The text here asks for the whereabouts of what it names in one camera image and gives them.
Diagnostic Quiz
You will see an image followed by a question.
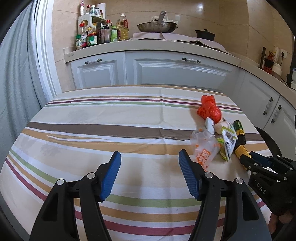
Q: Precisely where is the clear bag with orange print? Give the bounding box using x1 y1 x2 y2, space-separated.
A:
190 126 221 168

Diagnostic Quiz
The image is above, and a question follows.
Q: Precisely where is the group of condiment bottles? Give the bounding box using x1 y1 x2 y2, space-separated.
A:
75 1 129 50

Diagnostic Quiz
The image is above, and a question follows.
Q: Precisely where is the metal wok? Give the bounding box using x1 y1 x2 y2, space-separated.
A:
137 11 179 33

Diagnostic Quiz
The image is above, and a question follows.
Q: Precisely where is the white stove cover cloth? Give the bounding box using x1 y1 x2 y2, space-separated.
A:
132 32 228 52

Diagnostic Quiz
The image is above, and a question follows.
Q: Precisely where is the grey curtain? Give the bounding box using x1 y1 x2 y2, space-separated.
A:
0 0 47 186

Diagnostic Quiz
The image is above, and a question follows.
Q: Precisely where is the white spice shelf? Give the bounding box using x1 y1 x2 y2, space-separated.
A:
78 14 110 35

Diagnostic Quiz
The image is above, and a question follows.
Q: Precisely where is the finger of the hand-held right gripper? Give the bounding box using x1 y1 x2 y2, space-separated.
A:
239 155 262 174
250 151 295 171

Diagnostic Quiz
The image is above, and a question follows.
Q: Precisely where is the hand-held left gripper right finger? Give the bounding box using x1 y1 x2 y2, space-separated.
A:
178 149 273 241

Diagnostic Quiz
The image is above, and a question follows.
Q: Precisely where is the black clay pot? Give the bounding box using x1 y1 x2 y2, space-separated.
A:
195 29 216 41

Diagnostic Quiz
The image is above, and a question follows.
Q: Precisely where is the dark bottle green label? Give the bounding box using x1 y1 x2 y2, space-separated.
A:
232 120 246 145

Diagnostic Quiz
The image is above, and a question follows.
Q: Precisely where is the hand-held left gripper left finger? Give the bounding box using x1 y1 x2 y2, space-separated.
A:
29 151 122 241

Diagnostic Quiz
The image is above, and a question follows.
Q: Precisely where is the small white sachet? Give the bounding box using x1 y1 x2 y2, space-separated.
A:
205 117 215 135

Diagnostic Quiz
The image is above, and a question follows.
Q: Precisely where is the beige kitchen countertop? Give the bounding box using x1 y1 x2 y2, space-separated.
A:
63 38 296 102

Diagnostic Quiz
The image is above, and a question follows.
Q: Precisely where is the dark bottle yellow label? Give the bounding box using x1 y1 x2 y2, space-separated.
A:
234 144 251 171

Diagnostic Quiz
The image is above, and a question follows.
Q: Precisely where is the white green black packet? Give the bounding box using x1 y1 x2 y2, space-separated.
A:
217 127 238 161

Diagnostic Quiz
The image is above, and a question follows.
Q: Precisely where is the black cable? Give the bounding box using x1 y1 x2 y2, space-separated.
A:
279 54 292 85

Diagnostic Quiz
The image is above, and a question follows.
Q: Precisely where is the black trash bin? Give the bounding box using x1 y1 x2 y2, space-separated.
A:
254 126 284 160

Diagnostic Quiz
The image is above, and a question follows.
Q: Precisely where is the red plastic bag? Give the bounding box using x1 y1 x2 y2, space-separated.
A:
197 95 222 123

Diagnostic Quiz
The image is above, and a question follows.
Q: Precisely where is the person's right hand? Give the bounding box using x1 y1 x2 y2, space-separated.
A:
268 209 296 235

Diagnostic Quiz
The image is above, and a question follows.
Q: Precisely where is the white door frame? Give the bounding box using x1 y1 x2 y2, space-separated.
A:
32 0 62 109

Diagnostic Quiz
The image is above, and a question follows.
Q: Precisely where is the narrow white cabinet door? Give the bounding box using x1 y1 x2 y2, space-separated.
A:
70 52 126 90

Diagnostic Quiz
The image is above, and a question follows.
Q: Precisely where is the wide white cabinet door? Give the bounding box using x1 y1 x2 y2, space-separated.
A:
126 52 241 92

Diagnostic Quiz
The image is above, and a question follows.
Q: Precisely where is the small white bottle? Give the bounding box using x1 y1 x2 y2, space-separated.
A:
215 120 232 135

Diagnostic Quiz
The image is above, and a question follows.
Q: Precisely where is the paper towel roll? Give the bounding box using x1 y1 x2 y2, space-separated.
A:
96 3 106 19

